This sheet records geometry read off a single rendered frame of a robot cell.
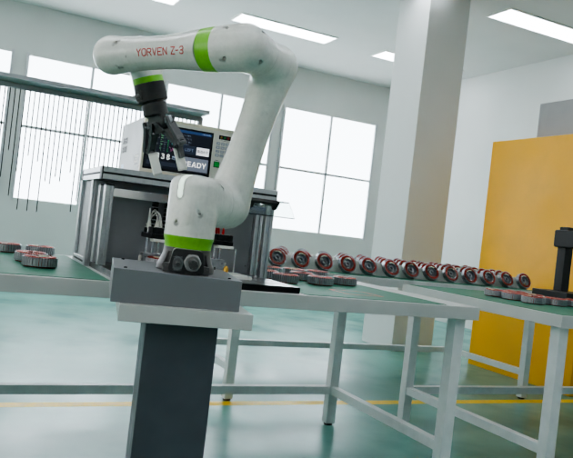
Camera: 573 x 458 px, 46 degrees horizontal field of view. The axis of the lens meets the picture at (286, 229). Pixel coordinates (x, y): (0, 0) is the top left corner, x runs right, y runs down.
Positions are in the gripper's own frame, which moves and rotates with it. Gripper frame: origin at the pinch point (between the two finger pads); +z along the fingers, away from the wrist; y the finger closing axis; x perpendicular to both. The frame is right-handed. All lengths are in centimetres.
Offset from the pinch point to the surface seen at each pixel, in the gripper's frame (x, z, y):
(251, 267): 51, 46, -34
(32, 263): -32, 20, -41
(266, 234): 53, 34, -24
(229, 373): 90, 119, -122
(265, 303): 23, 50, 3
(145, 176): 14.4, 1.5, -37.2
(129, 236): 12, 23, -54
